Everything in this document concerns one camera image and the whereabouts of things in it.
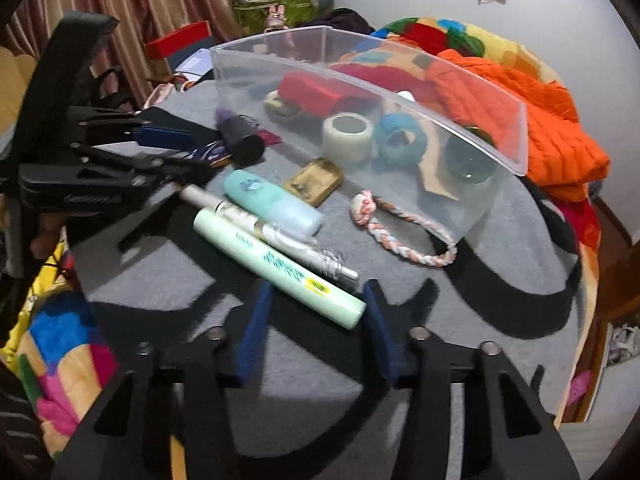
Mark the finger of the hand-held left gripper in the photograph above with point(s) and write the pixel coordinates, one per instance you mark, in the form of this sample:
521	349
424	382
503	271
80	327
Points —
162	137
140	176

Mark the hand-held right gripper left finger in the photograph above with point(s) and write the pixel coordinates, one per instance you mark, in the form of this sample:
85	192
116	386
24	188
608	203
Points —
252	330

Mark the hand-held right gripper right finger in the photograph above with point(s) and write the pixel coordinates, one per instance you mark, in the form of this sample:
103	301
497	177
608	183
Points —
382	330

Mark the blue staples box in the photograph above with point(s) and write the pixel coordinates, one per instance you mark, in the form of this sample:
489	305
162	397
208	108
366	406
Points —
212	152

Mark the light green tube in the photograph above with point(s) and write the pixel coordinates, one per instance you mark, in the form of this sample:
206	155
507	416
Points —
280	272

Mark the red foil pouch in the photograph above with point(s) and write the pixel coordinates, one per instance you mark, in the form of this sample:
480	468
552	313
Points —
310	92

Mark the peach cosmetic tube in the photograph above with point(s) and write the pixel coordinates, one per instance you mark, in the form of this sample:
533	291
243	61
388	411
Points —
435	177

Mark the white tape roll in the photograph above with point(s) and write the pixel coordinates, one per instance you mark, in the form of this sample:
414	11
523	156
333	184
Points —
345	142

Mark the dark green dropper bottle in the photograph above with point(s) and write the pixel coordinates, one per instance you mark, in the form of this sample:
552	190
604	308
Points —
470	165

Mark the blue tape roll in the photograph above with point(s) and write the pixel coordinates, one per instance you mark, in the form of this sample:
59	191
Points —
387	142

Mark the clear plastic storage bin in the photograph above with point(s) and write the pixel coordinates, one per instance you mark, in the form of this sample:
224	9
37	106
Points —
360	85

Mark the pink bag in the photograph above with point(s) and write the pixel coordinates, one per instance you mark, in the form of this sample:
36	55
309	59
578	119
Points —
160	95

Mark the blue notebook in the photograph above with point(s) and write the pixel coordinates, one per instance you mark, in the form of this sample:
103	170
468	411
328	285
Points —
195	65

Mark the purple bottle with black cap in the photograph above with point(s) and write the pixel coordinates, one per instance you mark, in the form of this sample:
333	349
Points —
245	142

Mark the grey and black blanket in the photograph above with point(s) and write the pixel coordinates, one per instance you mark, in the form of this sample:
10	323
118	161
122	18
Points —
310	390

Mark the white pen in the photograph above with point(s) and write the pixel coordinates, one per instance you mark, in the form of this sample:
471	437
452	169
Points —
295	247

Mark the red box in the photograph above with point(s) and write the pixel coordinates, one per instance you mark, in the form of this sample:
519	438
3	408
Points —
175	42

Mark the teal bottle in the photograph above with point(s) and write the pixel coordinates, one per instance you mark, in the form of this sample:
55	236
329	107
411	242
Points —
265	200

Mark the green storage box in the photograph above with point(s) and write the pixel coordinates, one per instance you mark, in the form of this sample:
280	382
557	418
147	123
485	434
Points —
250	15

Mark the pink rabbit toy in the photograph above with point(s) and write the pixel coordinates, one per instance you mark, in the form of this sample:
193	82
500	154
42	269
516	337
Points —
276	16

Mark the colourful checked blanket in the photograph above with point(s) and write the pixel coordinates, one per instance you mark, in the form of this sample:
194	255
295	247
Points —
65	340

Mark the dark purple robe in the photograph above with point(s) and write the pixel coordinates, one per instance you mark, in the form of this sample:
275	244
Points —
350	20

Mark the orange padded jacket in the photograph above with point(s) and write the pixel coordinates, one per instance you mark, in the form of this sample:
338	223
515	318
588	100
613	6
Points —
550	125

